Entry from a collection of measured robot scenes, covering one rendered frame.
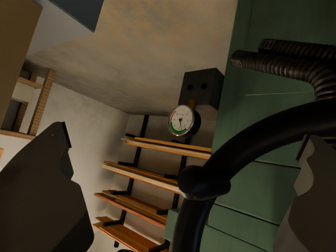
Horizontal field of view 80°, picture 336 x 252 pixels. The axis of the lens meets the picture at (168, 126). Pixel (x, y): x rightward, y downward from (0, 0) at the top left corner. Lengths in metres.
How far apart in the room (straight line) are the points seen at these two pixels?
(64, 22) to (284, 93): 0.39
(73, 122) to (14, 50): 3.26
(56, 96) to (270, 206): 3.33
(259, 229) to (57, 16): 0.47
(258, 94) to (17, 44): 0.40
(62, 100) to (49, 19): 3.11
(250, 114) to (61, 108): 3.28
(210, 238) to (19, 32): 0.45
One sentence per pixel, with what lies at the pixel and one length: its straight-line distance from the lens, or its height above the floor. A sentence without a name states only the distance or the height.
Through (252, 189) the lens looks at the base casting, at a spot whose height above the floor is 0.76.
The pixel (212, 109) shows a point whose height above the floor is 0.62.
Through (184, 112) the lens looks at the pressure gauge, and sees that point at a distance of 0.39.
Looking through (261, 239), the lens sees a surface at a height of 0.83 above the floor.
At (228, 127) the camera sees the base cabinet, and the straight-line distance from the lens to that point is 0.41.
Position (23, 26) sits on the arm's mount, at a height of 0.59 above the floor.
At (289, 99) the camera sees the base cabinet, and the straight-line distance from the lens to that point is 0.39.
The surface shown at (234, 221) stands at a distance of 0.39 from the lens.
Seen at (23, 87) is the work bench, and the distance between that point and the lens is 2.87.
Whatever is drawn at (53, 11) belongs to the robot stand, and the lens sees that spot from 0.41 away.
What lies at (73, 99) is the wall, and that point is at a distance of 3.61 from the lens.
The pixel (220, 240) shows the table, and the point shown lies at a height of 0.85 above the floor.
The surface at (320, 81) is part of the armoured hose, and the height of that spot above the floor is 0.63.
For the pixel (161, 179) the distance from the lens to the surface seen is 2.88.
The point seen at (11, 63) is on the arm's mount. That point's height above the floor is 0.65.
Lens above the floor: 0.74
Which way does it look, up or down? 9 degrees down
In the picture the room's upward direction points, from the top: 168 degrees counter-clockwise
